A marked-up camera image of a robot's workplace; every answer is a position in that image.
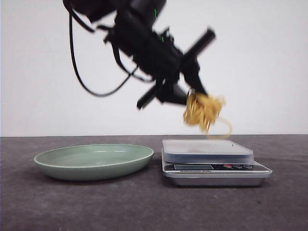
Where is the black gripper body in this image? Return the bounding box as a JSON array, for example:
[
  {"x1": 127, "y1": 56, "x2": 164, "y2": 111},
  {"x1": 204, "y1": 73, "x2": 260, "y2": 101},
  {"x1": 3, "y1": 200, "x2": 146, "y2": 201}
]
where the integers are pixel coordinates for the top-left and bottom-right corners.
[{"x1": 105, "y1": 10, "x2": 216, "y2": 109}]

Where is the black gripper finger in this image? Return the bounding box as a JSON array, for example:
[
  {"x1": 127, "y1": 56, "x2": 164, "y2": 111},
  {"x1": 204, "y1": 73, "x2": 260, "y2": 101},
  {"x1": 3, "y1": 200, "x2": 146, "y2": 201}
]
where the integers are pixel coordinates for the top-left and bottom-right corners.
[
  {"x1": 183, "y1": 57, "x2": 208, "y2": 96},
  {"x1": 161, "y1": 83, "x2": 187, "y2": 105}
]

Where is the yellow vermicelli noodle bundle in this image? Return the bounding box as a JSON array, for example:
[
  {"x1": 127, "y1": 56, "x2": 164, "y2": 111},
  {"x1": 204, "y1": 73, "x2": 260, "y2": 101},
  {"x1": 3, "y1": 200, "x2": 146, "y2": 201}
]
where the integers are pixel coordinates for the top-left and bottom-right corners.
[{"x1": 183, "y1": 93, "x2": 232, "y2": 140}]

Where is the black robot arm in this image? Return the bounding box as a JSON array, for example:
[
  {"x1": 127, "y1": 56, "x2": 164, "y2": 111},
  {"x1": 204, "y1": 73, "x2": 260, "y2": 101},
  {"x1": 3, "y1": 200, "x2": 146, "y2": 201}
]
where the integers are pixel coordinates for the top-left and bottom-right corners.
[{"x1": 63, "y1": 0, "x2": 216, "y2": 109}]

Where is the silver digital kitchen scale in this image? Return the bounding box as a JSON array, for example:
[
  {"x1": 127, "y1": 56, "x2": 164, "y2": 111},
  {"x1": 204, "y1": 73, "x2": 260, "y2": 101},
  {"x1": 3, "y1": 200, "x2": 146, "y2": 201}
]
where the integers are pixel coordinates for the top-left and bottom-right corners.
[{"x1": 161, "y1": 139, "x2": 272, "y2": 186}]

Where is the light green round plate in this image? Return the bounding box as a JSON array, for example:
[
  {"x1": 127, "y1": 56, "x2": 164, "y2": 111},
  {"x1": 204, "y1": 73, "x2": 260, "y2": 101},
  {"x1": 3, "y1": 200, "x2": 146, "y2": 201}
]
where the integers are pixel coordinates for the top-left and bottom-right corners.
[{"x1": 33, "y1": 143, "x2": 154, "y2": 181}]

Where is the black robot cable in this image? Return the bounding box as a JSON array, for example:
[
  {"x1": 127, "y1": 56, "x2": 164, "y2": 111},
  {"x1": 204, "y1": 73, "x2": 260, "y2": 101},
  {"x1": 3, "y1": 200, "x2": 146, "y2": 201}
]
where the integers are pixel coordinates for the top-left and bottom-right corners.
[{"x1": 68, "y1": 4, "x2": 154, "y2": 98}]

